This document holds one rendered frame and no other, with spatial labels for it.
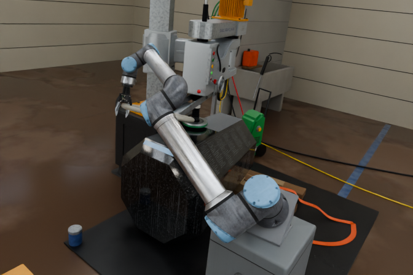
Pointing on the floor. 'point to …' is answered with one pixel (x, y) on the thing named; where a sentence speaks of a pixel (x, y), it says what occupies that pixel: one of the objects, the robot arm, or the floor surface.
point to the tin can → (75, 235)
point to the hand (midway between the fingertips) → (121, 115)
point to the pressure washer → (257, 124)
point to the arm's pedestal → (262, 253)
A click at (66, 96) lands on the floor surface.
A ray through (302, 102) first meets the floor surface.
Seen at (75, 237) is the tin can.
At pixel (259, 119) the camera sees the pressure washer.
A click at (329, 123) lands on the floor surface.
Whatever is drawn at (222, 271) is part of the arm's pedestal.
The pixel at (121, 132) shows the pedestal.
